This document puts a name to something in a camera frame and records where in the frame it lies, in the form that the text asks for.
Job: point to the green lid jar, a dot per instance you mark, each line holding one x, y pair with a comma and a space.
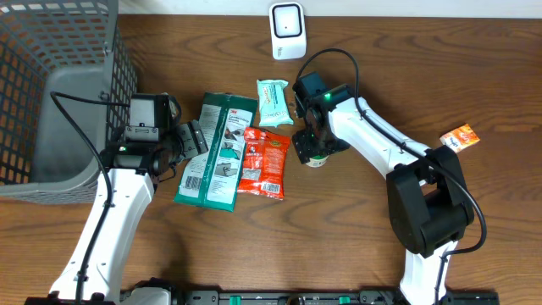
317, 161

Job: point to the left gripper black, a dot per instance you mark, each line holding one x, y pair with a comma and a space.
193, 136

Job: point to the grey plastic mesh basket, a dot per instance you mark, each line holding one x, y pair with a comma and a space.
66, 81

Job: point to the small orange box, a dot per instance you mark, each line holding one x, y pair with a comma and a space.
460, 138

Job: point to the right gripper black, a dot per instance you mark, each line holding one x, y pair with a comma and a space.
306, 147

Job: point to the red snack bag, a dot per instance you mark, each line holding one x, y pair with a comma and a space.
263, 166

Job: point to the white barcode scanner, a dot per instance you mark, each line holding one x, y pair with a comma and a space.
288, 30

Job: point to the green white 3M package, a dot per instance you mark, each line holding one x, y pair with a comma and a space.
210, 180

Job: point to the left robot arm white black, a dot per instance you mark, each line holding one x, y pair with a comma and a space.
134, 166

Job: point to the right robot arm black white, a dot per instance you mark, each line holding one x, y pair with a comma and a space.
428, 202

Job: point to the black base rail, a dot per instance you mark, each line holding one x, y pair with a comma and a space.
369, 297

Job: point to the teal wipes pack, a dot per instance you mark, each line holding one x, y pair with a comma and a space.
272, 105

